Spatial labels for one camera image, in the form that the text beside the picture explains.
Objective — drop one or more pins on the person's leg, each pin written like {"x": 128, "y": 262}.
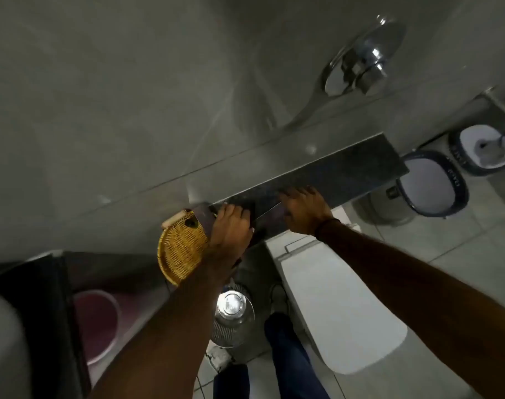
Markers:
{"x": 292, "y": 361}
{"x": 231, "y": 383}

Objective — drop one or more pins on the person's shoe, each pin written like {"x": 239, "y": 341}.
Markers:
{"x": 219, "y": 358}
{"x": 279, "y": 299}

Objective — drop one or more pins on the grey plastic dipper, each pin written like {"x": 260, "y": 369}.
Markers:
{"x": 487, "y": 148}

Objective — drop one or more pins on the person's left hand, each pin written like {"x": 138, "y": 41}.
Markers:
{"x": 229, "y": 238}

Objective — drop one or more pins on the person's right shoe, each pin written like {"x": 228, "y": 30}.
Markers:
{"x": 279, "y": 299}

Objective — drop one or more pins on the person's right fingers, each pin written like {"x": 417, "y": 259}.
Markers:
{"x": 299, "y": 196}

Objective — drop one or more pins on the person's right hand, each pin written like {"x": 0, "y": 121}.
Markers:
{"x": 306, "y": 213}

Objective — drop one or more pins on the person's right leg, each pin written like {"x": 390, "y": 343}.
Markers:
{"x": 292, "y": 361}

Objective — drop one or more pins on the person's left shoe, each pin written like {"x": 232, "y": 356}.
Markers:
{"x": 219, "y": 358}

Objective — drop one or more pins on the pink plastic bucket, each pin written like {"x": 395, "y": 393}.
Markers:
{"x": 96, "y": 324}

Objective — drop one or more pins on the person's left fingers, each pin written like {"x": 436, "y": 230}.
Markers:
{"x": 236, "y": 215}

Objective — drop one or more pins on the person's left leg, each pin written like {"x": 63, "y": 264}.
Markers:
{"x": 231, "y": 383}

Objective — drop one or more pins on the person's left forearm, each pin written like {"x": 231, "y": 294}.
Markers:
{"x": 165, "y": 336}

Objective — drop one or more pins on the dark granite wall shelf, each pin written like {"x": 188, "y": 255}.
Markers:
{"x": 340, "y": 176}

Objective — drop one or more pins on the person's right forearm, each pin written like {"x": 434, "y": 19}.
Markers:
{"x": 423, "y": 299}

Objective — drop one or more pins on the grey bucket with blue rim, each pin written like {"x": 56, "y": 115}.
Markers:
{"x": 433, "y": 184}

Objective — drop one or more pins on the white sink basin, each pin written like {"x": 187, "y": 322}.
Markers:
{"x": 3, "y": 349}

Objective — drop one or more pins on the dark vanity counter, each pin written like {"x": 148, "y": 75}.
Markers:
{"x": 44, "y": 328}

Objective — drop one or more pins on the black wristband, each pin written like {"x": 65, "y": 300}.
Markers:
{"x": 325, "y": 226}

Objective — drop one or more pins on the silver pedal bin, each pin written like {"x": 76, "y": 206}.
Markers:
{"x": 232, "y": 317}

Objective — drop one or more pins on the white toilet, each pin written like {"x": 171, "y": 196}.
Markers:
{"x": 340, "y": 303}

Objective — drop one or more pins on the yellow wicker basket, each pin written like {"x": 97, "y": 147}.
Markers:
{"x": 181, "y": 249}

